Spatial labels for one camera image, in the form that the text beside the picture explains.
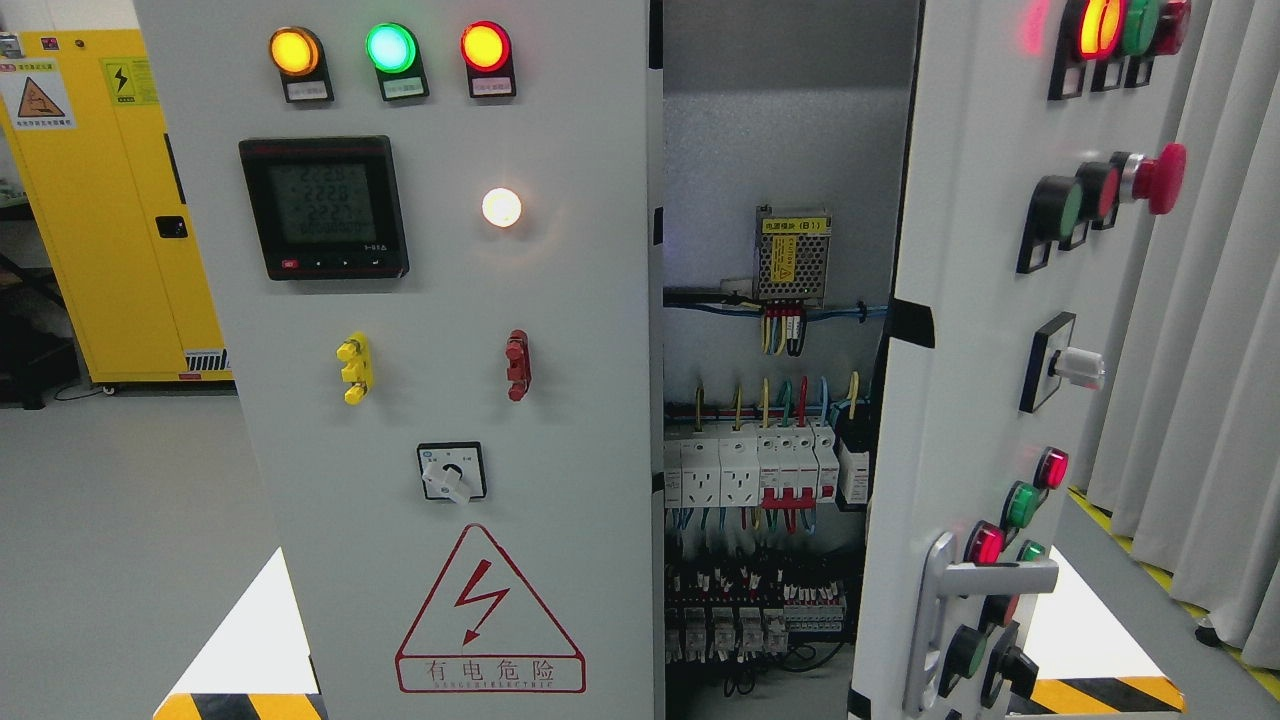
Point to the yellow safety storage cabinet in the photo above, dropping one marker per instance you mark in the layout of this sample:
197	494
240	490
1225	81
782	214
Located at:
84	120

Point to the silver door handle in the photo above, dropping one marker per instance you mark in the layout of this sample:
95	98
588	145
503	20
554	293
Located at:
948	651

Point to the lower relay terminal row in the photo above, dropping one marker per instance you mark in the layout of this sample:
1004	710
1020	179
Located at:
732	611

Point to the red indicator lamp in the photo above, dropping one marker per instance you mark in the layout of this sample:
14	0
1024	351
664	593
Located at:
487	52

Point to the black digital power meter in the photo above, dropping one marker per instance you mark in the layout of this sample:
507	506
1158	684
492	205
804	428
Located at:
326	207

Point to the white glowing indicator lamp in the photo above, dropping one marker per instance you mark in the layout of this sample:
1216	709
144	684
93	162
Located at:
502	207

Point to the black surge protector block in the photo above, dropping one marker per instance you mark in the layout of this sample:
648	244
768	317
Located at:
856	442

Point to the green indicator lamp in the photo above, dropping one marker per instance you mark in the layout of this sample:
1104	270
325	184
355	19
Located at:
395	57

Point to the yellow terminal post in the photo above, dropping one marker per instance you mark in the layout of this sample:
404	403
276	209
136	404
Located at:
355	355

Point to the red emergency stop button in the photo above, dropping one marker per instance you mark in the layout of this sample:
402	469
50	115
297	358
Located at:
1156	179

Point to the upper white breaker row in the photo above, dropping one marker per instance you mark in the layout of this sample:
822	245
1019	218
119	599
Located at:
779	468

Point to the red electric warning sticker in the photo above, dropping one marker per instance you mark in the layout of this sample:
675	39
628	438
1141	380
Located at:
482	628

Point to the amber indicator lamp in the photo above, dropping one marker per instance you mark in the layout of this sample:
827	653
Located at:
299	57

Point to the grey cabinet door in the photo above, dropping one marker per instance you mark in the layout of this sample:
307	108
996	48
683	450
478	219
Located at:
1015	272
569	467

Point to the red terminal post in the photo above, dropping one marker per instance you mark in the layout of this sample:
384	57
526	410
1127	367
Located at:
518	372

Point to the metal mesh power supply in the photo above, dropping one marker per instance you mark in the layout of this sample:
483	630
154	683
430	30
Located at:
791	254

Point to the white rotary selector switch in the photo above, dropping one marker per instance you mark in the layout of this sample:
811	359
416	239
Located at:
452	471

